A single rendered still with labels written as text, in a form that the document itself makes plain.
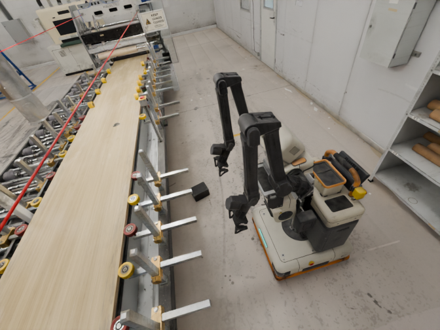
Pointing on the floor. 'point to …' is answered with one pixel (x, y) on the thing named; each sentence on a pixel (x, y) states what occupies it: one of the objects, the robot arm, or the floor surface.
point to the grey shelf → (432, 87)
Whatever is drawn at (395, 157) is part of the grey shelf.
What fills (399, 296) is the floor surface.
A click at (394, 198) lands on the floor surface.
